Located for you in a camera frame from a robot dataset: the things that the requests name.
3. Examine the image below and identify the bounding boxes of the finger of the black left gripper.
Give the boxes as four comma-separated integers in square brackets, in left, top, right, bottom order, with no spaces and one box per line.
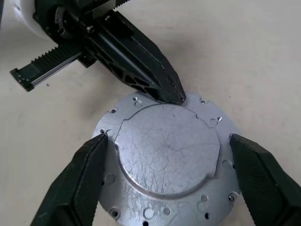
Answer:
[103,10,186,104]
[87,30,182,104]

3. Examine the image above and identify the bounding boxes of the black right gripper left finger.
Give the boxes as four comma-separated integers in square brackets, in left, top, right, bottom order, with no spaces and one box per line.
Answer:
[30,133,109,226]

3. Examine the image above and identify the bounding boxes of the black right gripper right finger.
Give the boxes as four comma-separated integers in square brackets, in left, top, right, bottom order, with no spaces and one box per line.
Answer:
[228,133,301,226]

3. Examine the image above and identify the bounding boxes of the grey round motor rotor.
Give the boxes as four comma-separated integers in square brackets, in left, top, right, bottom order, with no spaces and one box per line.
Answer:
[90,90,243,226]

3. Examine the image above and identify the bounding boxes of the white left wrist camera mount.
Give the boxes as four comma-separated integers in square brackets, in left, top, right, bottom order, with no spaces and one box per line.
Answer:
[3,0,58,44]

